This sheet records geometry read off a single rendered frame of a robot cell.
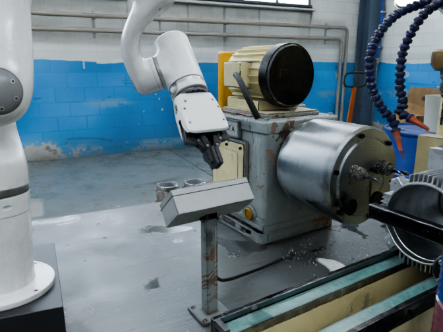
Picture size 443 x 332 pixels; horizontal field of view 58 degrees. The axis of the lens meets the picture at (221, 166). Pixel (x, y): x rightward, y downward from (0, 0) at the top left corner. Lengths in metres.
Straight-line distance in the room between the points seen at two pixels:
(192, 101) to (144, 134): 5.40
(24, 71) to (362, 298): 0.71
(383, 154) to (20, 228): 0.82
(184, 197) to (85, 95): 5.35
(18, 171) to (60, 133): 5.29
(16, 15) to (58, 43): 5.25
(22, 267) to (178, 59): 0.52
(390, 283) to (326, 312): 0.18
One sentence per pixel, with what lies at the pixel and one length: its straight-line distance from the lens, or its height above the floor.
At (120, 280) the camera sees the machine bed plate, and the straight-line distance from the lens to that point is 1.03.
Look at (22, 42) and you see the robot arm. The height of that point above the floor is 1.34.
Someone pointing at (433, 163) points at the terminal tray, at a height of 1.12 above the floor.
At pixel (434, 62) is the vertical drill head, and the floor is 1.31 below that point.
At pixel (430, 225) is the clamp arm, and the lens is 0.81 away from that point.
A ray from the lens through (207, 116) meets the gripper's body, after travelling 0.85.
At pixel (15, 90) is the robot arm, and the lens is 0.69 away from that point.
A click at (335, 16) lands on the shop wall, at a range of 7.88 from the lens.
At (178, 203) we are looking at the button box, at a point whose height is 1.07.
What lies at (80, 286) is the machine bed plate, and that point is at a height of 0.80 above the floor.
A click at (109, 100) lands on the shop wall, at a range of 6.08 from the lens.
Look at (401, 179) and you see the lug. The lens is 0.86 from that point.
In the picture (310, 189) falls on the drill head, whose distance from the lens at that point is 0.98.
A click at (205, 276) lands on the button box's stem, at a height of 0.89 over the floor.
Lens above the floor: 1.31
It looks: 14 degrees down
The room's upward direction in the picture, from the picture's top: straight up
